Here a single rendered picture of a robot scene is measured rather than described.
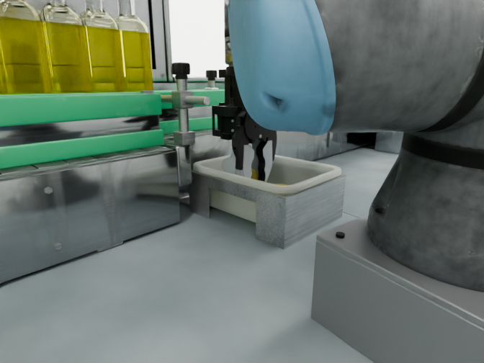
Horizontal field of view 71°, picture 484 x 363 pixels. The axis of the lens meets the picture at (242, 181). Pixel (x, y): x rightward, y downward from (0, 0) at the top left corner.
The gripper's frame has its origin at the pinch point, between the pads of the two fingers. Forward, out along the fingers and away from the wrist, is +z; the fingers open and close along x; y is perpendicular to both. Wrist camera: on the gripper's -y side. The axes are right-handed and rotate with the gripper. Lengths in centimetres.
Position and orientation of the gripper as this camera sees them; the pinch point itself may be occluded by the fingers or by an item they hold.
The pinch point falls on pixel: (256, 186)
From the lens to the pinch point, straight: 59.4
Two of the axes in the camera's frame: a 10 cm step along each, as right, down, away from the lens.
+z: 0.0, 9.6, 2.8
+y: -7.2, -1.9, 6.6
